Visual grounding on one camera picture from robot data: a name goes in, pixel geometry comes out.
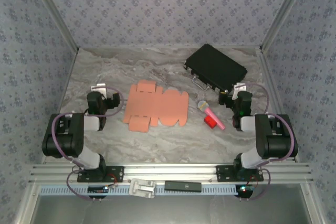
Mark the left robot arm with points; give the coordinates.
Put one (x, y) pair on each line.
(65, 140)

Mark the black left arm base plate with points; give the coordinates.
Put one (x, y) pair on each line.
(115, 172)

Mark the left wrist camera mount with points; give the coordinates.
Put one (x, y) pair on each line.
(99, 87)

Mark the salmon pink paper box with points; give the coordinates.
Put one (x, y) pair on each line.
(157, 108)

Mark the black metal case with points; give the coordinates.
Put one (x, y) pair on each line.
(215, 66)

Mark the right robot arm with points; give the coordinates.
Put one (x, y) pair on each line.
(275, 140)

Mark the aluminium frame rail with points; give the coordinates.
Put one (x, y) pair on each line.
(170, 169)

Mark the red block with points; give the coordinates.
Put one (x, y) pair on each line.
(210, 122)

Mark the small circuit board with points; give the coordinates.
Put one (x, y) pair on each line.
(97, 189)
(246, 189)

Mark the pink toy microphone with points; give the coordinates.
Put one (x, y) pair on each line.
(210, 112)

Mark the black bar device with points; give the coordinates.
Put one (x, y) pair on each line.
(183, 186)

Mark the white plastic bracket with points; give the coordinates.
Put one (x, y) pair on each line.
(139, 188)

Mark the aluminium corner post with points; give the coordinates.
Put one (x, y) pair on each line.
(284, 9)
(53, 9)

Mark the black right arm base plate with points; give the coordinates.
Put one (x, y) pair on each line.
(223, 172)

